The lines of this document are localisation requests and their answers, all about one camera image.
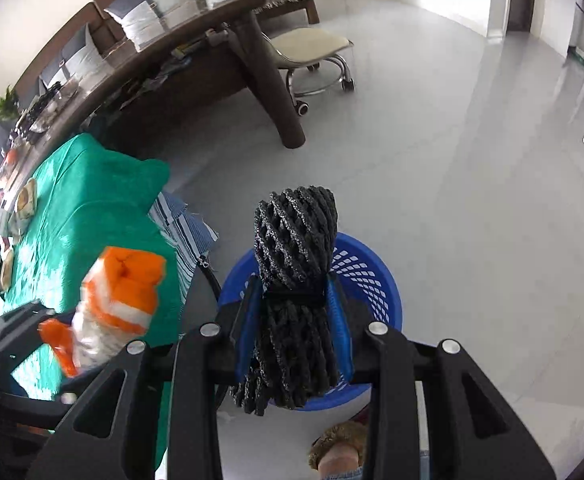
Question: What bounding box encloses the green potted plant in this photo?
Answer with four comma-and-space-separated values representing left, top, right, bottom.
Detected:
0, 85, 20, 126

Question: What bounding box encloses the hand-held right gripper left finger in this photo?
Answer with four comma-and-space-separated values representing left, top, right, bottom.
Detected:
27, 277, 268, 480

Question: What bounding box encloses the gold foil packet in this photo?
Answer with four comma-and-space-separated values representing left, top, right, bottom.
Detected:
15, 178, 40, 221

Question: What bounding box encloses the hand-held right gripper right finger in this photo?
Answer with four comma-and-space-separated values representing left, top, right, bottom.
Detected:
322, 275, 558, 480

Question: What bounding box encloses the brown fuzzy slipper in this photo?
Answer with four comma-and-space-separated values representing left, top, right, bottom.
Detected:
308, 421, 370, 473

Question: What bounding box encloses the beige rolling stool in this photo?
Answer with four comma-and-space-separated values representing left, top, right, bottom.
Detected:
262, 27, 358, 116

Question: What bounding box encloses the person's jeans leg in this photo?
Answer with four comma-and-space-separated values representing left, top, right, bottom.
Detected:
319, 462, 430, 480

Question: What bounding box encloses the dark wooden coffee table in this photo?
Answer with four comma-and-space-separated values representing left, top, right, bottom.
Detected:
2, 0, 308, 150

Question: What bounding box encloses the grey white cushion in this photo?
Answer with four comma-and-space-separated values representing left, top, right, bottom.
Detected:
62, 22, 111, 82
38, 66, 69, 92
104, 0, 194, 53

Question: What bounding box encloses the orange white plastic wrapper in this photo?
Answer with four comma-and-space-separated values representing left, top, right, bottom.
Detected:
39, 246, 168, 378

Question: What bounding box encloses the glass fruit bowl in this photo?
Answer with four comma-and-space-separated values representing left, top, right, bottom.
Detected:
22, 87, 64, 133

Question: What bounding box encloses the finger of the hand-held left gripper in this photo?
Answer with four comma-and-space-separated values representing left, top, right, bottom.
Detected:
0, 301, 57, 357
0, 389, 79, 415

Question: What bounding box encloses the blue plastic basket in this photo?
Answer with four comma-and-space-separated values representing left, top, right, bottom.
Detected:
217, 232, 404, 413

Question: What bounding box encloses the blue white striped cloth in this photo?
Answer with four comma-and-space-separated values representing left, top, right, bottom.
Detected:
147, 190, 220, 306

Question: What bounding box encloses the green tablecloth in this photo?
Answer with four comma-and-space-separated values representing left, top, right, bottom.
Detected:
0, 132, 193, 403

